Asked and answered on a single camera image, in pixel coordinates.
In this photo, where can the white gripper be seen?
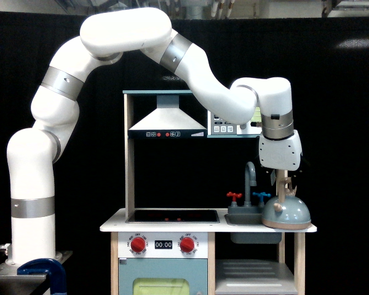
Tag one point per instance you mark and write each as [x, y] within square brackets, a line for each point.
[282, 155]

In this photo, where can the light blue toy teapot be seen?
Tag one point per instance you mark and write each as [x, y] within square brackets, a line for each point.
[286, 211]

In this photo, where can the right red stove knob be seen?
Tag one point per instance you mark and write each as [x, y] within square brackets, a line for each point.
[187, 245]

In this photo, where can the red stove knob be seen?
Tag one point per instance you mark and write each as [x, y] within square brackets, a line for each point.
[138, 245]
[187, 245]

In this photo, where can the black toy stove top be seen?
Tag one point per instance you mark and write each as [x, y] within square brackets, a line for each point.
[173, 216]

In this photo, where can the left red stove knob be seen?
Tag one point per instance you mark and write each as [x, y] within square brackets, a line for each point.
[138, 245]

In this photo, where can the grey toy faucet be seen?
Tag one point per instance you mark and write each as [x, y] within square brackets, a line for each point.
[250, 181]

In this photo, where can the grey toy sink basin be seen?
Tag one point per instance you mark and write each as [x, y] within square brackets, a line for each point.
[250, 230]

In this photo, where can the white toy microwave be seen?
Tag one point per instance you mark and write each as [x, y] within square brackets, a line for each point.
[218, 127]

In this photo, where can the grey lower shelf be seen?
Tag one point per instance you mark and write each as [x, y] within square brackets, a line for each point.
[253, 276]

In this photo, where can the grey toy range hood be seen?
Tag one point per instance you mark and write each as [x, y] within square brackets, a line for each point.
[167, 121]

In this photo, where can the black timer display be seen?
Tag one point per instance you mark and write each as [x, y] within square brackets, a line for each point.
[163, 244]

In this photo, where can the light blue oven door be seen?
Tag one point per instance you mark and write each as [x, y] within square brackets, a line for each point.
[163, 276]

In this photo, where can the blue c-clamp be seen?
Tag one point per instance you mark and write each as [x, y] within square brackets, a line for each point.
[52, 268]

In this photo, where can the blue toy tap handle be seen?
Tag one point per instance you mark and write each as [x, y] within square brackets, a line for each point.
[261, 196]

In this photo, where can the red toy tap handle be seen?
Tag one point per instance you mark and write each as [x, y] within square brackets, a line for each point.
[234, 197]

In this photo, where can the wooden toy kitchen frame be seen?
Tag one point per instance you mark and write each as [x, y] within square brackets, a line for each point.
[291, 249]

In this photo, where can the grey metal base plate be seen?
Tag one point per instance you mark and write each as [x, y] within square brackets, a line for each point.
[8, 269]

